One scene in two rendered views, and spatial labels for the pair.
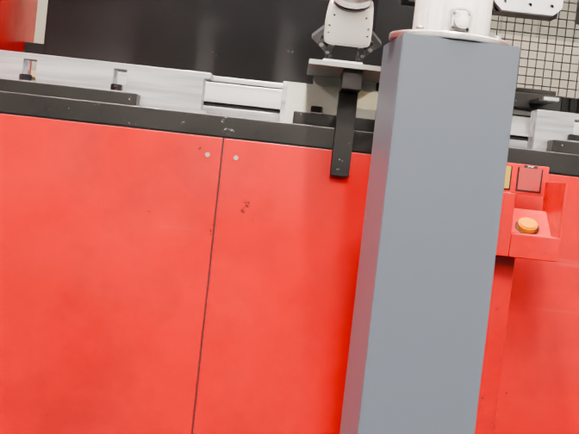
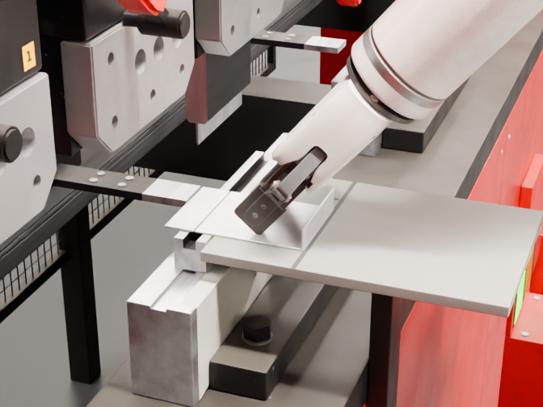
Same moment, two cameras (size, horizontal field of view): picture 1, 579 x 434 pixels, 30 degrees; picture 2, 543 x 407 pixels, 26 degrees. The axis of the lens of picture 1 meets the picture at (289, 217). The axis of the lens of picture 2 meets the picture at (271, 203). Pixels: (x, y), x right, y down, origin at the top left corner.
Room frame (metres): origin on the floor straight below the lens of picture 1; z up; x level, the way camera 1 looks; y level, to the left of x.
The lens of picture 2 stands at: (2.04, 0.80, 1.48)
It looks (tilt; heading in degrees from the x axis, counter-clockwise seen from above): 26 degrees down; 291
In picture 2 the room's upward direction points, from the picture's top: straight up
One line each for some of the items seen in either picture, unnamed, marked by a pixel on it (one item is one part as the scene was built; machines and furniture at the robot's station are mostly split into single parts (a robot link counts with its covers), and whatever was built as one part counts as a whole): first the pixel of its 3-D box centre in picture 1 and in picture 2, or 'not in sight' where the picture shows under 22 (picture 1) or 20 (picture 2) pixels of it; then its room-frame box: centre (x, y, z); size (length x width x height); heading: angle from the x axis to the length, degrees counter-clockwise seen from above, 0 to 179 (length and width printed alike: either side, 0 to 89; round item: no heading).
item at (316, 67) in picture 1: (351, 71); (377, 235); (2.28, -0.09, 1.00); 0.26 x 0.18 x 0.01; 0
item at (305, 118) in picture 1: (361, 125); (294, 298); (2.37, -0.13, 0.89); 0.30 x 0.05 x 0.03; 90
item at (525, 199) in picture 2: not in sight; (532, 188); (2.27, -1.12, 0.58); 0.15 x 0.02 x 0.07; 90
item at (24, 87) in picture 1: (70, 93); not in sight; (2.37, 0.51, 0.89); 0.30 x 0.05 x 0.03; 90
